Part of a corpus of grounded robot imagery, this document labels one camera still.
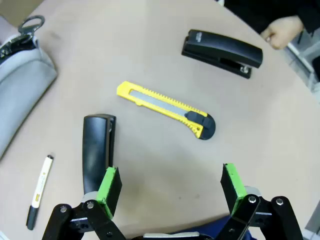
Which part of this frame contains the green-padded black right gripper right finger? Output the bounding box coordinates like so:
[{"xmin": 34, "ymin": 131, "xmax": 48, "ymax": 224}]
[{"xmin": 214, "ymin": 162, "xmax": 305, "ymax": 240}]

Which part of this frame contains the green-padded black right gripper left finger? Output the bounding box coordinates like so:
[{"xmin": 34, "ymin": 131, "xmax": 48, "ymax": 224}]
[{"xmin": 41, "ymin": 166, "xmax": 127, "ymax": 240}]

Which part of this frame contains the black stapler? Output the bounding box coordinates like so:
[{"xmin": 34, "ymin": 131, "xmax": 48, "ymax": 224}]
[
  {"xmin": 81, "ymin": 113, "xmax": 117, "ymax": 199},
  {"xmin": 181, "ymin": 29, "xmax": 264, "ymax": 80}
]

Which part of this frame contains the white marker with black cap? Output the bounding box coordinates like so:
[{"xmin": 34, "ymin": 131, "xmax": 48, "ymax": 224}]
[{"xmin": 26, "ymin": 154, "xmax": 55, "ymax": 231}]

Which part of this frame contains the yellow utility knife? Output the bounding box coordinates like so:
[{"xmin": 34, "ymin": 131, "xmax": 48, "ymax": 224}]
[{"xmin": 116, "ymin": 80, "xmax": 216, "ymax": 142}]

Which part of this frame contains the grey zipper pencil case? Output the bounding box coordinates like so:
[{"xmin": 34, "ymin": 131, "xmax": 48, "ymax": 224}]
[{"xmin": 0, "ymin": 15, "xmax": 59, "ymax": 161}]

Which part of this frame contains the person's left hand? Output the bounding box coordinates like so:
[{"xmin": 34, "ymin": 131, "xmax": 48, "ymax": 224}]
[{"xmin": 259, "ymin": 15, "xmax": 306, "ymax": 50}]

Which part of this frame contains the person in black sweater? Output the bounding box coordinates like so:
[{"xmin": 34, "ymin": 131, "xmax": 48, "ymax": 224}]
[{"xmin": 223, "ymin": 0, "xmax": 320, "ymax": 34}]

